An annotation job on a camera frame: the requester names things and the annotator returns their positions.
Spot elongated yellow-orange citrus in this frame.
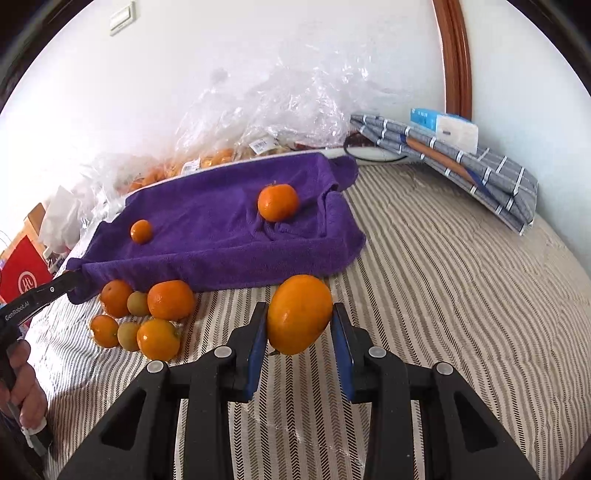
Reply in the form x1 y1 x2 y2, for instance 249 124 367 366
266 275 332 356

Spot small stemmed tangerine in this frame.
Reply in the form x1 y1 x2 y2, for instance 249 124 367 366
257 184 300 223

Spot left hand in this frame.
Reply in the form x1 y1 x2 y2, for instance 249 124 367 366
1 339 48 429

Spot red paper bag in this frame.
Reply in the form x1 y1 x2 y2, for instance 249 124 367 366
0 237 52 303

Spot wooden side table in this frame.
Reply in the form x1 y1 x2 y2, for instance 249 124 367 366
1 203 45 259

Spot front middle orange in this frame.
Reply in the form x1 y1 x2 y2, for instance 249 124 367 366
90 315 119 348

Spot white plastic bag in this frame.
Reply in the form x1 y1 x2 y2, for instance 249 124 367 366
39 186 82 254

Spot right lower orange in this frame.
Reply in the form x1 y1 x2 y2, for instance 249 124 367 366
136 318 180 362

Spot large orange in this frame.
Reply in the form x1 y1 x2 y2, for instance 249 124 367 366
99 280 133 318

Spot lower green kiwi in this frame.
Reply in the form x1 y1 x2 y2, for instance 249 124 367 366
117 322 140 352

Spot green kiwi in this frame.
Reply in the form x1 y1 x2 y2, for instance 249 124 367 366
117 322 140 352
126 291 149 317

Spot upper green kiwi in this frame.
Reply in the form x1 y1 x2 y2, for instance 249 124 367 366
126 291 149 317

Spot striped quilt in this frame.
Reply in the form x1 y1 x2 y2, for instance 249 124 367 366
22 161 591 480

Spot wide orange beside citrus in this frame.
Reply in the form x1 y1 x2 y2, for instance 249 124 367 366
147 280 197 321

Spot purple towel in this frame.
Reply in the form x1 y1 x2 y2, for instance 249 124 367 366
67 152 366 304

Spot blue plaid folded cloth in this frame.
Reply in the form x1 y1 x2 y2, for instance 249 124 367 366
351 113 538 234

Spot blue white tissue box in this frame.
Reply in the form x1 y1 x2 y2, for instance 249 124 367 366
410 108 479 154

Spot clear plastic fruit bags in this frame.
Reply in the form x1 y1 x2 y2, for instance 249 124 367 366
77 36 387 233

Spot white wall switch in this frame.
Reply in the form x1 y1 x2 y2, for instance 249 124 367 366
108 1 137 36

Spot brown wooden frame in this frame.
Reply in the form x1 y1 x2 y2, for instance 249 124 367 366
432 0 473 120

